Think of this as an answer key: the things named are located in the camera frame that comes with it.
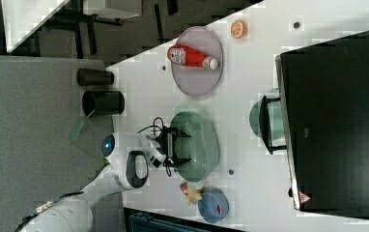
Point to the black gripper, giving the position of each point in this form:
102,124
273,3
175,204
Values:
166,141

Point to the mint green plastic strainer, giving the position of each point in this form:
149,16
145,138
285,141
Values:
200,146

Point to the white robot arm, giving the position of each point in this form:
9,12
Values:
130,157

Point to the plush strawberry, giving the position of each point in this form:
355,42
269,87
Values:
183,187

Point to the yellow plush banana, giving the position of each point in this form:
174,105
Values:
193,195

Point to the blue bowl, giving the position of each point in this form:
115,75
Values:
207,205

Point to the purple round plate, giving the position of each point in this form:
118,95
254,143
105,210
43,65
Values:
197,82

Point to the red plush ketchup bottle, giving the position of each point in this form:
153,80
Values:
184,55

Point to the black cylindrical pot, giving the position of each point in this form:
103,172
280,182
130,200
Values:
103,103

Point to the mint green plastic cup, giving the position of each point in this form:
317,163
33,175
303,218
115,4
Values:
271,124

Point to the black cylinder cup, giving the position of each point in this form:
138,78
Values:
87,77

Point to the orange slice toy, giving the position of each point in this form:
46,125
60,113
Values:
238,29

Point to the silver black toaster oven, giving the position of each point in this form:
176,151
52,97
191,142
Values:
324,103

